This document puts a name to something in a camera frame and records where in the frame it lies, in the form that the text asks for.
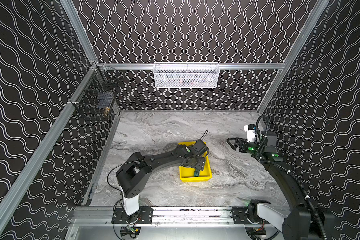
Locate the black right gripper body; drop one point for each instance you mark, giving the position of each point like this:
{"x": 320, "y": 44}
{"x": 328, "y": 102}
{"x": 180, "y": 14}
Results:
{"x": 244, "y": 145}

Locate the green black handled screwdriver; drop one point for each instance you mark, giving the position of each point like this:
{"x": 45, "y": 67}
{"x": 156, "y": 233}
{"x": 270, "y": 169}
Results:
{"x": 196, "y": 173}

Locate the aluminium left frame rail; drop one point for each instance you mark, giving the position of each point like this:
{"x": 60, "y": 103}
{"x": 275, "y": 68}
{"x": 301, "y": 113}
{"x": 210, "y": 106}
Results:
{"x": 15, "y": 194}

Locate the yellow plastic bin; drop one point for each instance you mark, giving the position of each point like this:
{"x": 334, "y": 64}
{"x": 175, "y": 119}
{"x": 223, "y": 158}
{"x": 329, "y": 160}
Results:
{"x": 187, "y": 174}

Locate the aluminium back crossbar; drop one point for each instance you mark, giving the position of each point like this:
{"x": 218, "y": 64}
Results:
{"x": 222, "y": 66}

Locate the brass item in wire basket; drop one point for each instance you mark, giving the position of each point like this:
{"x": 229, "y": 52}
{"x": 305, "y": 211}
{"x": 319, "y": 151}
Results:
{"x": 106, "y": 111}

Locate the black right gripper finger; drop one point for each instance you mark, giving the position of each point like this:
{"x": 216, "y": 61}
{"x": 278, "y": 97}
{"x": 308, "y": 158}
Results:
{"x": 235, "y": 147}
{"x": 233, "y": 140}

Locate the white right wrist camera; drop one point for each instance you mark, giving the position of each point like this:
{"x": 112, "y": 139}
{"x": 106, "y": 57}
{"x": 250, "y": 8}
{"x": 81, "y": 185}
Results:
{"x": 251, "y": 131}

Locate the clear plastic wall basket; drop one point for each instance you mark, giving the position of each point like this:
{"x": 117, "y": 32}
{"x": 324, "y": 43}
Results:
{"x": 186, "y": 78}

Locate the black wire wall basket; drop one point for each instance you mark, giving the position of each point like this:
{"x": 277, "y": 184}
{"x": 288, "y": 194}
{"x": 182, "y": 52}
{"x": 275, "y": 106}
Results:
{"x": 100, "y": 92}

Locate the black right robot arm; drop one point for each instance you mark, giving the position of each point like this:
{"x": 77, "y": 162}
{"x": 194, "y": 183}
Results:
{"x": 304, "y": 219}

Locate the aluminium corner frame post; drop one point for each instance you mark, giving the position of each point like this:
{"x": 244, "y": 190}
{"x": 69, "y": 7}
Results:
{"x": 302, "y": 37}

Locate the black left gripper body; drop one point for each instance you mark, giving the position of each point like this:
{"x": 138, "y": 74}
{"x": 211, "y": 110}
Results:
{"x": 196, "y": 165}

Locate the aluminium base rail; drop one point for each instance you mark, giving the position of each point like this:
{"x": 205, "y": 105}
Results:
{"x": 165, "y": 217}

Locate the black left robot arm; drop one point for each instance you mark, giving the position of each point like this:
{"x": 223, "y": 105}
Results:
{"x": 134, "y": 174}

